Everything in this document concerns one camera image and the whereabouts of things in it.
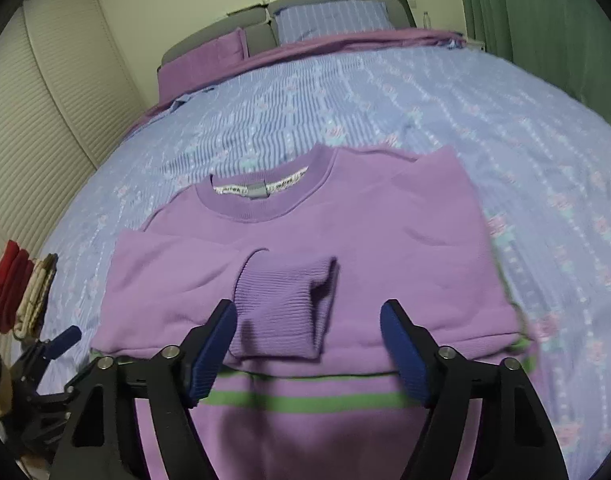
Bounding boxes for purple sweatshirt green stripes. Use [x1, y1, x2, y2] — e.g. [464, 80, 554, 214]
[92, 144, 530, 479]

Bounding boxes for folded beige striped garment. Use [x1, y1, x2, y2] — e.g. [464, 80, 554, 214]
[12, 254, 58, 341]

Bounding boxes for folded red garment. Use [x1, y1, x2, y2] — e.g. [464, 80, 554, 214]
[0, 240, 34, 334]

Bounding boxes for white louvered closet door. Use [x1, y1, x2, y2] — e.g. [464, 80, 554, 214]
[0, 0, 148, 321]

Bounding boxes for purple pillow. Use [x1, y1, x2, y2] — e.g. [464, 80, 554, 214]
[158, 28, 249, 102]

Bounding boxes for white bedside table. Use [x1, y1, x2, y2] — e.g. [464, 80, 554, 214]
[464, 37, 487, 52]

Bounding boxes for purple folded blanket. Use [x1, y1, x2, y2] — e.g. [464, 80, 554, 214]
[124, 28, 467, 138]

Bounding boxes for grey padded headboard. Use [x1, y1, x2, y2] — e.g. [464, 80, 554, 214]
[156, 0, 416, 77]

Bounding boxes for blue striped pillow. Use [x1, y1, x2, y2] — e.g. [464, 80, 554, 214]
[274, 0, 394, 44]

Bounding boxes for green curtain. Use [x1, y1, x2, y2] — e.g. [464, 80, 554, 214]
[463, 0, 611, 125]

